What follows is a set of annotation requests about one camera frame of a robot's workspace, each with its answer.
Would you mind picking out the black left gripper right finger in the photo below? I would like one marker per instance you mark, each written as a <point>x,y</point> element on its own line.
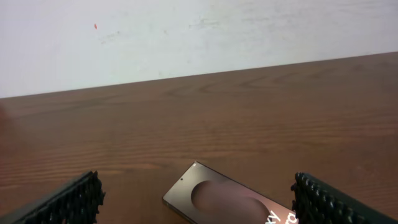
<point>319,203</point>

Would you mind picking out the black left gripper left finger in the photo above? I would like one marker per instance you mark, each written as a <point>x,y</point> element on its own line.
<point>76,202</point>

